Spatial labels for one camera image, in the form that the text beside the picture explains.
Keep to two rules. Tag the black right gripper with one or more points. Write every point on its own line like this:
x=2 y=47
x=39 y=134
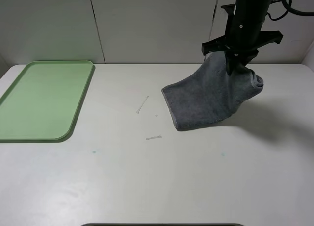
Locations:
x=243 y=35

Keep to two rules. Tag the grey towel with orange stripe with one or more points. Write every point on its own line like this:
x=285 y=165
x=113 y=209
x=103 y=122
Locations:
x=210 y=95

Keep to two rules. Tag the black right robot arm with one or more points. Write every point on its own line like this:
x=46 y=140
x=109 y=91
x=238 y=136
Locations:
x=243 y=35

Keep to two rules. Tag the light green plastic tray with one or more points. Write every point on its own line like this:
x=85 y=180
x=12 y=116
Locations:
x=43 y=103

